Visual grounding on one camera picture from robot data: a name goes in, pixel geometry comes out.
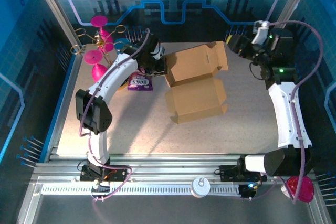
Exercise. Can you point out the red dome with white rim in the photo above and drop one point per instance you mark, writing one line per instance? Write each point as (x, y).
(307, 190)

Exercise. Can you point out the blue plastic goblet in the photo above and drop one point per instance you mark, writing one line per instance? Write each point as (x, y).
(121, 41)

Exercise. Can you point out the aluminium frame cross rail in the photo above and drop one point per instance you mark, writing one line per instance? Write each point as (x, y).
(170, 166)

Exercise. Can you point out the brown cardboard paper box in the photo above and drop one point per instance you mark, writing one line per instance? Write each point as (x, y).
(194, 98)

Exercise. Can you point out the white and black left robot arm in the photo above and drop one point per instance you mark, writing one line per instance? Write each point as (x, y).
(115, 74)

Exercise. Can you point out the purple candy bag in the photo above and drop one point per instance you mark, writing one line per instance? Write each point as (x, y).
(141, 83)

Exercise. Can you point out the white pull-tab can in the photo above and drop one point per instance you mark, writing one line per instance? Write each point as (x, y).
(200, 187)

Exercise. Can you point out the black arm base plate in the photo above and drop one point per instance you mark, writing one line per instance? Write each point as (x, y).
(118, 174)
(228, 172)

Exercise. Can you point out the pink plastic goblet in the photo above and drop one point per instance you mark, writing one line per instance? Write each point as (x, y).
(98, 73)
(99, 21)

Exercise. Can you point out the small controller board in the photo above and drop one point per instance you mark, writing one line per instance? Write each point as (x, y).
(248, 190)
(101, 188)

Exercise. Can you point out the aluminium frame post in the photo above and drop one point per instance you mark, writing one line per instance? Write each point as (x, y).
(291, 6)
(53, 5)

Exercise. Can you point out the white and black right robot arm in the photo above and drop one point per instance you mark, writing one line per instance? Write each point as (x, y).
(286, 113)

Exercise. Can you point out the aluminium side rail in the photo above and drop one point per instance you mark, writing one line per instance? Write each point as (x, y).
(63, 103)

